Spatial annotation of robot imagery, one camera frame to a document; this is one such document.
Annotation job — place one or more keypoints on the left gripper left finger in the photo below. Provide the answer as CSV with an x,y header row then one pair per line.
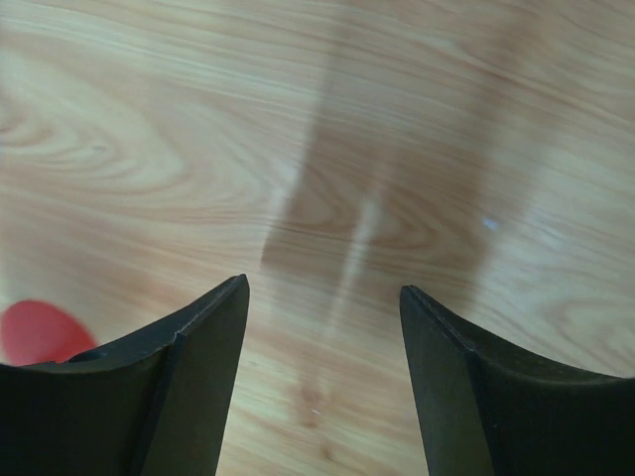
x,y
153,402

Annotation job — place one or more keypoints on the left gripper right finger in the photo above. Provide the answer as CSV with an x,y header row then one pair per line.
x,y
489,407

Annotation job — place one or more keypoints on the red wine glass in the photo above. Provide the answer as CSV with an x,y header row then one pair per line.
x,y
35,331

